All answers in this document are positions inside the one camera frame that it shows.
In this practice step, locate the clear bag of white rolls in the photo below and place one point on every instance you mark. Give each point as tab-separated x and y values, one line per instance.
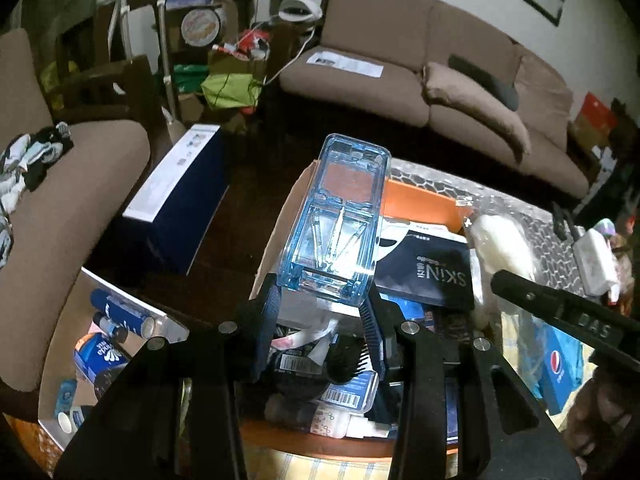
495	245

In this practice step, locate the black hairbrush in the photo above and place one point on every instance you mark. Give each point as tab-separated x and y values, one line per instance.
345	360

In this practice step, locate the white handheld appliance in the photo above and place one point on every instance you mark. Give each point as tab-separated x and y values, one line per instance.
300	9

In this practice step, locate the blue Pepsi packet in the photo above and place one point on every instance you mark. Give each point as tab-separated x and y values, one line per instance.
557	370

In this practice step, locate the dark wooden chair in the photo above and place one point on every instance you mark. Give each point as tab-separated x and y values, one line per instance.
135	80

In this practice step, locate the white metal stand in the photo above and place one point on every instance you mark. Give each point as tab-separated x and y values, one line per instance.
167	60

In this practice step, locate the brown armchair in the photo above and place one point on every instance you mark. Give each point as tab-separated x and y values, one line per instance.
75	170

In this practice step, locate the yellow checked cloth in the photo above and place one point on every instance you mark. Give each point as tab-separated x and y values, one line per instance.
340	467

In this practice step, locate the blue transparent tool case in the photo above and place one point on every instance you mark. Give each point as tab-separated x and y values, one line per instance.
340	200

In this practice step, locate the white face mask packet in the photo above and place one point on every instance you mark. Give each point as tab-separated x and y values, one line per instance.
395	230

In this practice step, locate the orange cardboard box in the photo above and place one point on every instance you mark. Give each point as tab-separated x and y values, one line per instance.
420	205

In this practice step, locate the green bag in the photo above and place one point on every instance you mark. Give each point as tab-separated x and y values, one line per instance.
230	91

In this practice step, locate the brown back pillow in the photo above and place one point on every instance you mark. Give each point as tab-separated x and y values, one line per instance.
545	100

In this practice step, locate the white open storage box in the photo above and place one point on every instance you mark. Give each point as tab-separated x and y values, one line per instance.
165	325

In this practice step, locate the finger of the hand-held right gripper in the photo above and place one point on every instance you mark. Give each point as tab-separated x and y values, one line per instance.
530	292

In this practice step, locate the brown seat pillow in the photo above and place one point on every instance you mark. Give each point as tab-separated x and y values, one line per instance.
470	100

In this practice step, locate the navy flat packet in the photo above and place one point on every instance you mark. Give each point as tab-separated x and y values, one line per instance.
425	270

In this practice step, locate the navy white long box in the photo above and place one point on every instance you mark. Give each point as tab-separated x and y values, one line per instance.
190	200

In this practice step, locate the printed paper sheet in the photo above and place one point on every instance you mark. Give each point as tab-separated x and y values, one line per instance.
345	64

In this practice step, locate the brown sofa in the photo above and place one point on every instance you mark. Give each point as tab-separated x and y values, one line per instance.
380	15

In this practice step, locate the white tissue box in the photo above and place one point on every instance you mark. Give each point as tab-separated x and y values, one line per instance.
592	260

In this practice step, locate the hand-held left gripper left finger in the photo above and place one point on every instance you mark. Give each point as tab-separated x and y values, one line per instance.
265	320

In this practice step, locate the round cookie tin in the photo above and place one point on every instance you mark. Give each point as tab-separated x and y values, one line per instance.
200	26

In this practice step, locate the purple round box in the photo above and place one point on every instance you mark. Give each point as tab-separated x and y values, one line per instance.
611	229

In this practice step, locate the black cushion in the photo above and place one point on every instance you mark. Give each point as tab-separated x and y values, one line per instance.
485	77

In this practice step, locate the black white clothes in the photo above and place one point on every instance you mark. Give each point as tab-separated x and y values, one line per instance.
30	155

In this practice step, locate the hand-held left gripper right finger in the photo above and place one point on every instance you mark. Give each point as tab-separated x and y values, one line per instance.
372	330

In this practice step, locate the red boxes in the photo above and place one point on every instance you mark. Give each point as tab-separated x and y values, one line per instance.
597	112

